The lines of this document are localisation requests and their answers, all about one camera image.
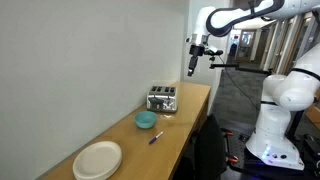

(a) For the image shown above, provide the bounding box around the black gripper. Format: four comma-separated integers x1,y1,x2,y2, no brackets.
187,45,205,77

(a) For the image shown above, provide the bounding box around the purple sharpie marker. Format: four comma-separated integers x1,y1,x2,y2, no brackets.
148,131,164,145

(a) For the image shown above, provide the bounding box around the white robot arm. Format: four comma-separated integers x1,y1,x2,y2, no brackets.
188,0,320,170

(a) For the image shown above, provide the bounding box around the teal bowl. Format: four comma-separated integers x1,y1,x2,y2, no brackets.
135,111,158,129

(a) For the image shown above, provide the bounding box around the silver four-slot toaster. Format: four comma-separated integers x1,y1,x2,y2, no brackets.
147,86,178,113

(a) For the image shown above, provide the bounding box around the black office chair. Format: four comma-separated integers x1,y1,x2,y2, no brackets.
194,114,226,180

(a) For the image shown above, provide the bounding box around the stack of white plates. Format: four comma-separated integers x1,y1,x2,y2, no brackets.
73,141,122,180

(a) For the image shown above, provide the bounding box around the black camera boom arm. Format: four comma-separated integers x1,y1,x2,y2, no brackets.
209,64,272,75

